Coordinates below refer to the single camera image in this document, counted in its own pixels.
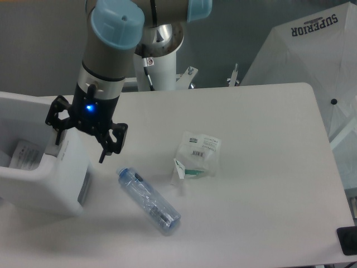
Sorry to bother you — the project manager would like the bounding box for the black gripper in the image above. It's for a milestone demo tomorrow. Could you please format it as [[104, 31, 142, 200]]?
[[45, 84, 128, 163]]

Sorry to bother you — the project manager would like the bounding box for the white push-button trash can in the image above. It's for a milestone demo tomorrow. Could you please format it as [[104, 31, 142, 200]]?
[[1, 92, 90, 216]]

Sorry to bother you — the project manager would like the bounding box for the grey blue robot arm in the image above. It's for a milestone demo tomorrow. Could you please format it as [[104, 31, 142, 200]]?
[[46, 1, 213, 156]]

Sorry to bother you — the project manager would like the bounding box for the paper trash inside can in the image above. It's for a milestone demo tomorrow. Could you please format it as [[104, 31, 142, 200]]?
[[1, 140, 42, 170]]

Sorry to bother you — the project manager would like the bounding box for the clear plastic medical package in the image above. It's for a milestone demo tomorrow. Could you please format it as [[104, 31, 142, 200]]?
[[171, 131, 221, 185]]

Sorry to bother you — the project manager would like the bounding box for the clear blue plastic bottle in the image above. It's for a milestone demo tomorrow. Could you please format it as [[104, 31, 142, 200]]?
[[117, 167, 181, 235]]

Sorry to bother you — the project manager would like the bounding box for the white umbrella with lettering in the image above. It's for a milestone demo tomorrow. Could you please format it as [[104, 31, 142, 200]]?
[[242, 2, 356, 190]]

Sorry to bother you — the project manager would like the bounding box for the black device at table corner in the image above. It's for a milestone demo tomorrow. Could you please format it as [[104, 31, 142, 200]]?
[[336, 226, 356, 256]]

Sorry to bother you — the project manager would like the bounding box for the black cable on pedestal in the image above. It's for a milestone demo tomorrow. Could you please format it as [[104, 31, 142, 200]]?
[[141, 44, 156, 92]]

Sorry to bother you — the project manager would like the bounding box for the white pedestal base frame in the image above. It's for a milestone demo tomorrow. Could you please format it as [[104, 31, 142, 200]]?
[[123, 63, 240, 92]]

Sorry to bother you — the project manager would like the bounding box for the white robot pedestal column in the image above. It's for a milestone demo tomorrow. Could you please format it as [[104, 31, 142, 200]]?
[[133, 22, 184, 91]]

